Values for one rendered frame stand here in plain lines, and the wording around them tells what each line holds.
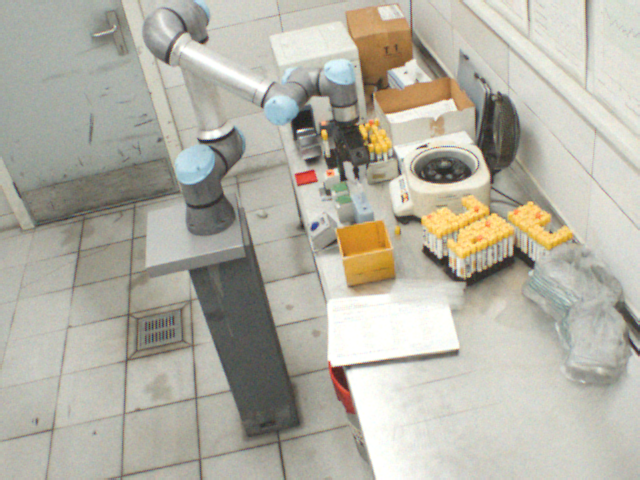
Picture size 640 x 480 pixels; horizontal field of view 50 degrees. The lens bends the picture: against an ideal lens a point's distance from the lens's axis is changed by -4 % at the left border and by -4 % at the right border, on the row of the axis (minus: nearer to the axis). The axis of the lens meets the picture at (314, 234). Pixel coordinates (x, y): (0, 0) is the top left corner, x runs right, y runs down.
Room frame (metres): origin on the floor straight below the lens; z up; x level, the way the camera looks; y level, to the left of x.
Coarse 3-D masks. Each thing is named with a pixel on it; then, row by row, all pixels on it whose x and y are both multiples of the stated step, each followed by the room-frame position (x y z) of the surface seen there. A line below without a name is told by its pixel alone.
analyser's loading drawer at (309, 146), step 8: (296, 128) 2.25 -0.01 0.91; (304, 128) 2.24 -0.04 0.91; (312, 128) 2.17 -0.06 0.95; (296, 136) 2.19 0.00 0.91; (304, 136) 2.14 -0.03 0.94; (312, 136) 2.12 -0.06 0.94; (304, 144) 2.12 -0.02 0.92; (312, 144) 2.11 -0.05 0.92; (304, 152) 2.06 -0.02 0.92; (312, 152) 2.07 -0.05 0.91; (320, 152) 2.07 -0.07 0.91
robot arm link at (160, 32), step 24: (144, 24) 1.82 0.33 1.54; (168, 24) 1.79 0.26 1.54; (168, 48) 1.74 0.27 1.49; (192, 48) 1.73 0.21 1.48; (216, 72) 1.68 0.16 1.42; (240, 72) 1.67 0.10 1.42; (240, 96) 1.66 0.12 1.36; (264, 96) 1.62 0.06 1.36; (288, 96) 1.61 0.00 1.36; (288, 120) 1.57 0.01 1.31
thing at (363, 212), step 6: (354, 198) 1.67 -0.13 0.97; (366, 198) 1.66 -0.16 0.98; (354, 204) 1.65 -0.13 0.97; (360, 204) 1.63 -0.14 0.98; (366, 204) 1.63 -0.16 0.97; (354, 210) 1.66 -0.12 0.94; (360, 210) 1.60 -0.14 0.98; (366, 210) 1.60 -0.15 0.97; (372, 210) 1.59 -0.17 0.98; (354, 216) 1.68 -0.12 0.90; (360, 216) 1.59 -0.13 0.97; (366, 216) 1.59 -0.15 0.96; (372, 216) 1.59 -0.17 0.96; (354, 222) 1.68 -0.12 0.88; (360, 222) 1.59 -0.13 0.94
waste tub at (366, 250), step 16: (368, 224) 1.54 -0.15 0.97; (384, 224) 1.52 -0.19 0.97; (352, 240) 1.54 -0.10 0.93; (368, 240) 1.54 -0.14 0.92; (384, 240) 1.54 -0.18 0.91; (352, 256) 1.42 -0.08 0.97; (368, 256) 1.42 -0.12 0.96; (384, 256) 1.42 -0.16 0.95; (352, 272) 1.42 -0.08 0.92; (368, 272) 1.42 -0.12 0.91; (384, 272) 1.42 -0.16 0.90
